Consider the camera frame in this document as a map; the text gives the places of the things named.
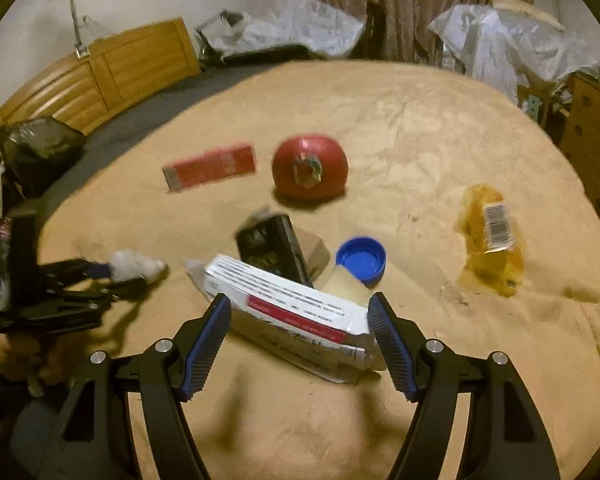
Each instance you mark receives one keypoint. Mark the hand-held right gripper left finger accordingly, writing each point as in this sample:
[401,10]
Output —
[207,345]

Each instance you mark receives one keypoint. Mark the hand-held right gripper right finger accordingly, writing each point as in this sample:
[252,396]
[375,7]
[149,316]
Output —
[392,345]

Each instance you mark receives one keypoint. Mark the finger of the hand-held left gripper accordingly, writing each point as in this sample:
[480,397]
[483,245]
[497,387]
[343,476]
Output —
[87,269]
[115,290]

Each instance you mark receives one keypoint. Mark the white box with red label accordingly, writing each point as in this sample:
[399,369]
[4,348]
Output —
[290,305]

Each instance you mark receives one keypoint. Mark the person's left hand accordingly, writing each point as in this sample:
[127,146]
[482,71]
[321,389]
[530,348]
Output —
[25,355]

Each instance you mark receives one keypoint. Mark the blue bottle cap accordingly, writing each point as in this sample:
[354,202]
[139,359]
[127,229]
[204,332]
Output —
[360,257]

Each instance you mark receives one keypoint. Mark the black garbage bag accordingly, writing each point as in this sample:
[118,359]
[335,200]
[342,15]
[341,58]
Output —
[40,147]

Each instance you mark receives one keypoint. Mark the black box with gold print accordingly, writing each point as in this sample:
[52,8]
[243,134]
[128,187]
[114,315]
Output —
[272,247]

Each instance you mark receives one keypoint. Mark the yellow plastic wrapper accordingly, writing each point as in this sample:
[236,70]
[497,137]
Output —
[497,265]

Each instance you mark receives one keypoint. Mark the red flat box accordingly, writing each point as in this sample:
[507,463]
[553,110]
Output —
[210,166]

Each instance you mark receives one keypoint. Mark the grey bed sheet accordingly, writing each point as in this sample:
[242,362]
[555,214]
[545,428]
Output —
[145,110]

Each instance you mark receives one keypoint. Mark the red round fruit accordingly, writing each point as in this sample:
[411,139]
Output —
[330,160]

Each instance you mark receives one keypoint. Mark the wooden headboard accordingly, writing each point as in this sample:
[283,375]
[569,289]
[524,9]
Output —
[120,65]

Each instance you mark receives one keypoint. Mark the small chair with teal back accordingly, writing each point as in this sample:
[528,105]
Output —
[535,102]

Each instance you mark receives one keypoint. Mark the wooden chest of drawers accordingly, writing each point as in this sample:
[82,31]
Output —
[595,140]

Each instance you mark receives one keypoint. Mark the dark wooden chair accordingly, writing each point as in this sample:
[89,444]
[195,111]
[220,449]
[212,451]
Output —
[372,30]

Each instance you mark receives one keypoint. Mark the clear plastic dust sheet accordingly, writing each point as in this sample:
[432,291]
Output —
[510,50]
[300,22]

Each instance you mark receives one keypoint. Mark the brown curtain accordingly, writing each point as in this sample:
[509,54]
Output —
[420,0]

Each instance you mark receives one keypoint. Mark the cream pillow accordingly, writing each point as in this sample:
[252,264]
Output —
[525,10]

